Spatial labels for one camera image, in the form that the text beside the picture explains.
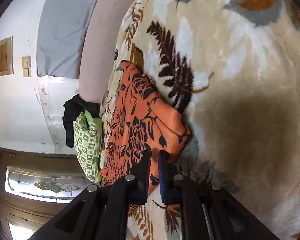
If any orange black floral garment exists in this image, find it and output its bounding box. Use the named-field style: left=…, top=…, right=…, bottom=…
left=100, top=61, right=191, bottom=193

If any green white patterned cloth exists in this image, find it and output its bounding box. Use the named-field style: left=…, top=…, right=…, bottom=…
left=73, top=110, right=103, bottom=183

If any wooden glass door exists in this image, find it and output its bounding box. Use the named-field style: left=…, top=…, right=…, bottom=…
left=0, top=148, right=91, bottom=239

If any beige leaf pattern blanket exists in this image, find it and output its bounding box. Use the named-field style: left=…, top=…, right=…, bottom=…
left=101, top=0, right=300, bottom=239

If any pink bolster pillow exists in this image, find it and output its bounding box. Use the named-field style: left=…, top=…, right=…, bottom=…
left=78, top=0, right=134, bottom=103

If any grey pillow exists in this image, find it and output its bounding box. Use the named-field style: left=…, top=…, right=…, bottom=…
left=36, top=0, right=97, bottom=79

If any beige wall switch plate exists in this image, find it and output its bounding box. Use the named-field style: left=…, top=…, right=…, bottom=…
left=22, top=56, right=31, bottom=77

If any wooden wall frame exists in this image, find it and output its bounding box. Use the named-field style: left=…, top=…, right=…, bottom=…
left=0, top=36, right=14, bottom=76

